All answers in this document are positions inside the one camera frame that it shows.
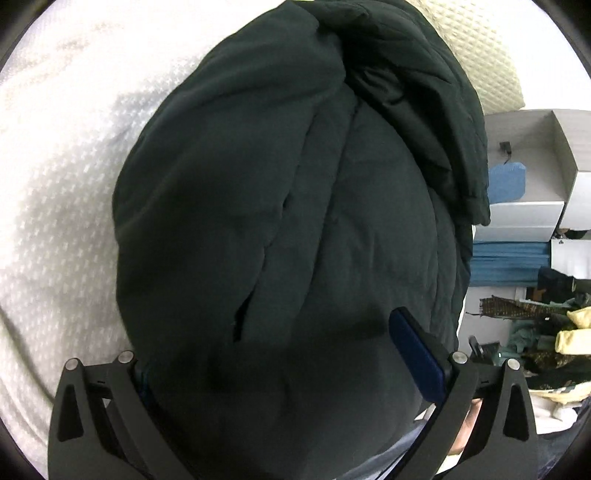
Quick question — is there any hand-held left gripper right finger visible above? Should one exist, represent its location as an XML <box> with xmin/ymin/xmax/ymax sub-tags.
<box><xmin>389</xmin><ymin>307</ymin><xmax>540</xmax><ymax>480</ymax></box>

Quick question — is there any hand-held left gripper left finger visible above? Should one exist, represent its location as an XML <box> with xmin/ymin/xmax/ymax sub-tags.
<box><xmin>47</xmin><ymin>351</ymin><xmax>195</xmax><ymax>480</ymax></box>

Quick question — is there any black puffer jacket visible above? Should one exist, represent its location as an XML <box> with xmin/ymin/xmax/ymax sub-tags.
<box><xmin>112</xmin><ymin>0</ymin><xmax>491</xmax><ymax>480</ymax></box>

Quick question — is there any patterned hanging garment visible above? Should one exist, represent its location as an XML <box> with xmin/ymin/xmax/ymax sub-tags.
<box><xmin>478</xmin><ymin>295</ymin><xmax>573</xmax><ymax>319</ymax></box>

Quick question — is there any green garment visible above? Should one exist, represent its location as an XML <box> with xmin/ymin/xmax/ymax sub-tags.
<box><xmin>508</xmin><ymin>323</ymin><xmax>555</xmax><ymax>365</ymax></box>

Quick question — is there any blue curtain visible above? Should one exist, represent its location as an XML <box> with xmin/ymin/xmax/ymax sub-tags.
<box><xmin>471</xmin><ymin>242</ymin><xmax>552</xmax><ymax>287</ymax></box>

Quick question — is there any yellow garment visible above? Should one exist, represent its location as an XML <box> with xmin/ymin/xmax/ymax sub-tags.
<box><xmin>554</xmin><ymin>307</ymin><xmax>591</xmax><ymax>356</ymax></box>

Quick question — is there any blue cloth on cabinet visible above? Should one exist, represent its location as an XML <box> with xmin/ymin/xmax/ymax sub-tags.
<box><xmin>488</xmin><ymin>161</ymin><xmax>527</xmax><ymax>204</ymax></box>

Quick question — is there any grey bed sheet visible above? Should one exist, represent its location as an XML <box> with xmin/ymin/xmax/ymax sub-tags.
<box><xmin>0</xmin><ymin>0</ymin><xmax>287</xmax><ymax>476</ymax></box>

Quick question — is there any grey white wardrobe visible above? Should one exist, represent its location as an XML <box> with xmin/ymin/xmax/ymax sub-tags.
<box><xmin>471</xmin><ymin>108</ymin><xmax>591</xmax><ymax>287</ymax></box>

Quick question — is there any cream quilted pillow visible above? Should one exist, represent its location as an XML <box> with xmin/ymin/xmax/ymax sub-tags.
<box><xmin>416</xmin><ymin>0</ymin><xmax>527</xmax><ymax>112</ymax></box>

